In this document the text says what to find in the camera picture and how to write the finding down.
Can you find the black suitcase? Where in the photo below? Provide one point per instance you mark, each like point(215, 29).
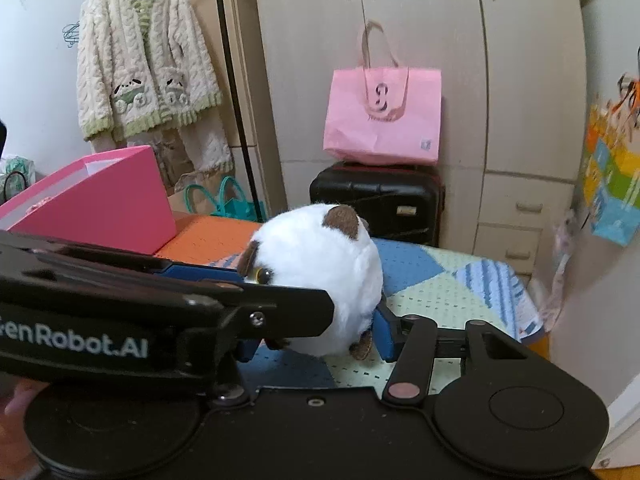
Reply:
point(375, 200)

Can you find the cream fleece pajama jacket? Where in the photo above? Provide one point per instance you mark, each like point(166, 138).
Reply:
point(145, 60)

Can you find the teal gift bag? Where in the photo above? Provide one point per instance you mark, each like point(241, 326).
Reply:
point(235, 205)

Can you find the colourful gift bag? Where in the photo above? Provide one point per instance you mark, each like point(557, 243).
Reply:
point(612, 185)

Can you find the brown paper bag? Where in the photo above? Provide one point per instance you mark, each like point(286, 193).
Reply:
point(192, 190)

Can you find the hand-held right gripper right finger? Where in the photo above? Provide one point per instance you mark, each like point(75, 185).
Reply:
point(386, 332)

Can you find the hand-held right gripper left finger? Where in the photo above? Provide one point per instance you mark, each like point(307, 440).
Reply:
point(245, 352)

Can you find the cream fleece pajama trousers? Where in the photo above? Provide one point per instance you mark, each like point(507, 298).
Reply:
point(205, 145)

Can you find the black clothes rack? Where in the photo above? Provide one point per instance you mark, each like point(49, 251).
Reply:
point(232, 85)

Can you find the green tissue pack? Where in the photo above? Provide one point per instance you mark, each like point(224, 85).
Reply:
point(15, 165)

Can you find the pink tote bag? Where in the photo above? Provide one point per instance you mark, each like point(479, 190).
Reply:
point(380, 115)

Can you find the white round plush toy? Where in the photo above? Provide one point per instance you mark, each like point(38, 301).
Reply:
point(315, 260)

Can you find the beige wardrobe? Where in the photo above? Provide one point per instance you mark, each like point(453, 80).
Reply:
point(525, 85)

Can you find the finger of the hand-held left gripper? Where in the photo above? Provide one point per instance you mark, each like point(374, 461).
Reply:
point(205, 272)
point(295, 312)

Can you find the patchwork table cloth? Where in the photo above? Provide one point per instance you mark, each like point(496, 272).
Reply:
point(440, 280)

